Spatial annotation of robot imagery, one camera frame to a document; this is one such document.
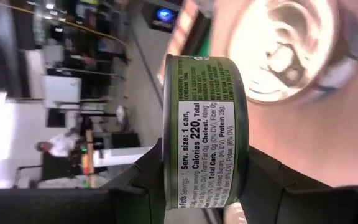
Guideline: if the green table mat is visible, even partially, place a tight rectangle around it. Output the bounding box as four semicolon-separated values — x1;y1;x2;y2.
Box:
202;30;214;58

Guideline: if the gold-lid blue salmon can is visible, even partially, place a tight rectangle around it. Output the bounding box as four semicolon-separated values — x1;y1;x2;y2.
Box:
227;0;358;105

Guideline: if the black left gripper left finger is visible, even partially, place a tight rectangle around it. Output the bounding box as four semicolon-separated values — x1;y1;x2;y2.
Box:
0;138;167;224

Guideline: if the blue lit monitor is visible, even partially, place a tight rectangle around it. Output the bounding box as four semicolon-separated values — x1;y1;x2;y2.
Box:
149;4;180;32

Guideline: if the person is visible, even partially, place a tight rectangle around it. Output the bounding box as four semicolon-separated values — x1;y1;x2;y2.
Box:
35;127;83;159

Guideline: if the white cabinet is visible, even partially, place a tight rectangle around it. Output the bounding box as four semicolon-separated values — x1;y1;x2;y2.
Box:
42;74;83;110

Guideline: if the long yellow cable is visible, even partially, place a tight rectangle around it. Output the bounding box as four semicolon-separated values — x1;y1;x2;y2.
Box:
0;0;129;47

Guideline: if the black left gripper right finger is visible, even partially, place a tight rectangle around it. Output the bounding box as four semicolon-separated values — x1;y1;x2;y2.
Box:
239;145;358;224

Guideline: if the green label tuna can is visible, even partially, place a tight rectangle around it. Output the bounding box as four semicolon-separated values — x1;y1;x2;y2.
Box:
162;54;250;211

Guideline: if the black table frame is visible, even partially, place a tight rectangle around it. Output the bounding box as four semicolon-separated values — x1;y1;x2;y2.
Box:
181;12;213;57

